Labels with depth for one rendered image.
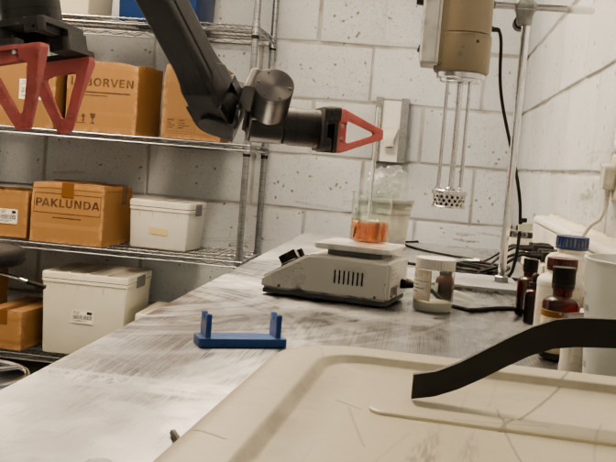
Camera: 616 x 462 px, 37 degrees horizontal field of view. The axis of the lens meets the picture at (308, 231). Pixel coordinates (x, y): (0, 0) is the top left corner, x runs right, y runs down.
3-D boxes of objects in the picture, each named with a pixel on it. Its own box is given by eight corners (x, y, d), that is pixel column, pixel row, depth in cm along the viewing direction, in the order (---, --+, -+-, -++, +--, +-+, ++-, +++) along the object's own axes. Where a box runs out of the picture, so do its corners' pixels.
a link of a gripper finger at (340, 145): (378, 113, 147) (319, 107, 145) (388, 112, 140) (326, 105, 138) (373, 157, 147) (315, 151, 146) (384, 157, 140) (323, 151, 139)
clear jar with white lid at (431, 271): (438, 307, 143) (443, 256, 143) (459, 314, 138) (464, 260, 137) (404, 307, 141) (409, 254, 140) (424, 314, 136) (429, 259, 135)
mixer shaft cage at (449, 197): (430, 206, 173) (442, 71, 171) (430, 205, 180) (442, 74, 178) (467, 210, 172) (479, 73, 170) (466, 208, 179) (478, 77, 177)
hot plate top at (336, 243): (312, 247, 141) (313, 241, 141) (334, 242, 152) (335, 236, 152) (390, 256, 137) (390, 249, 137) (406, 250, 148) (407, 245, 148)
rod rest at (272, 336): (199, 347, 101) (202, 314, 100) (192, 341, 104) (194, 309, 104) (287, 348, 104) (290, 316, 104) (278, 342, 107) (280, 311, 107)
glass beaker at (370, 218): (347, 246, 142) (352, 190, 141) (346, 242, 148) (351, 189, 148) (393, 249, 142) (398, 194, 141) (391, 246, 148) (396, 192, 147)
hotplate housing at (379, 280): (258, 293, 143) (263, 241, 142) (287, 284, 155) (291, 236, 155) (401, 312, 136) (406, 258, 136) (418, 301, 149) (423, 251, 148)
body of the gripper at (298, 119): (326, 109, 146) (280, 104, 145) (338, 107, 136) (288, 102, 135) (323, 151, 146) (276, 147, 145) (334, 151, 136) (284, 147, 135)
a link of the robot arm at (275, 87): (217, 86, 143) (197, 130, 139) (225, 38, 133) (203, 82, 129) (291, 114, 143) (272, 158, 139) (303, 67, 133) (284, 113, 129)
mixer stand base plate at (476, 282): (353, 280, 169) (353, 273, 169) (361, 268, 189) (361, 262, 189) (522, 295, 165) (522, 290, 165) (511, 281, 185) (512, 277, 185)
